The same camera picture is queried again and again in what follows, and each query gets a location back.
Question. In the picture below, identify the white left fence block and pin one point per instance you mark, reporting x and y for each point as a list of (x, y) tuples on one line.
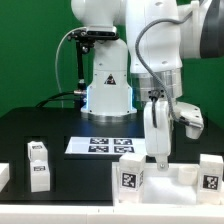
[(4, 175)]

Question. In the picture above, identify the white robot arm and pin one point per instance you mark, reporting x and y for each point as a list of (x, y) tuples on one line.
[(138, 47)]

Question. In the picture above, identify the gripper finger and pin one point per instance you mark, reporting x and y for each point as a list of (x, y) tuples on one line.
[(162, 162)]

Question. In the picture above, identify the white tag sheet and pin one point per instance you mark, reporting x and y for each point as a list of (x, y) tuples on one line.
[(105, 146)]

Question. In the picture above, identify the white square tabletop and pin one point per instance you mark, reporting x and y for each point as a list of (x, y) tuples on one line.
[(177, 186)]

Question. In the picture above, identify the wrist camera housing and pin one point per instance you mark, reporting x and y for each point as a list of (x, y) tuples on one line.
[(192, 115)]

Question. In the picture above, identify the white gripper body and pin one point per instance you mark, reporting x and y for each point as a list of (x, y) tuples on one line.
[(157, 128)]

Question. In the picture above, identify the black camera on stand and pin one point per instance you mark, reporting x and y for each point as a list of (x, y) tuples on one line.
[(85, 39)]

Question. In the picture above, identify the white front fence bar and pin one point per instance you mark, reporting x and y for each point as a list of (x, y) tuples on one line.
[(153, 214)]

